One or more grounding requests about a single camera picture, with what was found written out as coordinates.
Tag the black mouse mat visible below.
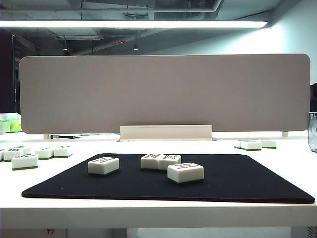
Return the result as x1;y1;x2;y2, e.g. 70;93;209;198
21;153;316;204

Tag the black screwdriver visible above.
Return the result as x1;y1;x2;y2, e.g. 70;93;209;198
49;134;82;139

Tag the beige fabric desk divider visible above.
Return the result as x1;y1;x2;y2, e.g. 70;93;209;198
19;54;311;135

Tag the green and white box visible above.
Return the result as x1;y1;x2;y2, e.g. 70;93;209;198
0;113;22;133

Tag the dark tall cabinet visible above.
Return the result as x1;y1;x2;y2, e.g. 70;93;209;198
0;27;21;115

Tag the beige under-desk cabinet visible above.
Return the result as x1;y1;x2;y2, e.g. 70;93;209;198
0;228;67;238

